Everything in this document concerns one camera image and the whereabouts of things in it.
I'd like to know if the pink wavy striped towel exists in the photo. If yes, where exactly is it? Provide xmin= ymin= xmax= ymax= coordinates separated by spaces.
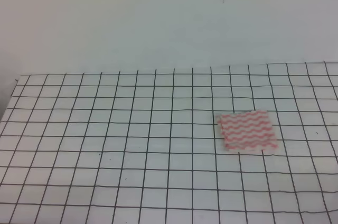
xmin=215 ymin=110 xmax=278 ymax=153

